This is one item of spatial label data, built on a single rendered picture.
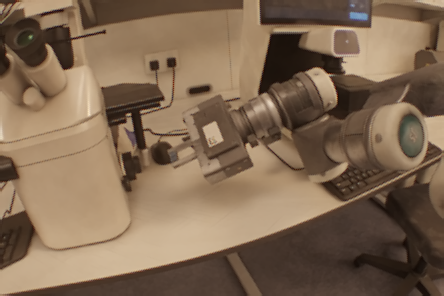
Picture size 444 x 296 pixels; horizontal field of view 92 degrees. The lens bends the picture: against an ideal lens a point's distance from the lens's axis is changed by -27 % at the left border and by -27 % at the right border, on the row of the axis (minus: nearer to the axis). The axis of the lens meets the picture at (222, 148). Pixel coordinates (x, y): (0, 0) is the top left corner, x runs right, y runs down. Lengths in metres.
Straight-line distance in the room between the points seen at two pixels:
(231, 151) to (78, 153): 0.24
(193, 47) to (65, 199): 0.91
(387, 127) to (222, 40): 1.02
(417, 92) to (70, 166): 0.50
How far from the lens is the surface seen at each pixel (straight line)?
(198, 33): 1.22
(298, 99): 0.47
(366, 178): 0.65
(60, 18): 0.63
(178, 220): 0.54
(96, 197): 0.47
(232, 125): 0.48
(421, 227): 1.03
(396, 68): 2.09
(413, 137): 0.34
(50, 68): 0.40
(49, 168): 0.45
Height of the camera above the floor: 1.09
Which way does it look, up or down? 27 degrees down
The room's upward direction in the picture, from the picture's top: 4 degrees counter-clockwise
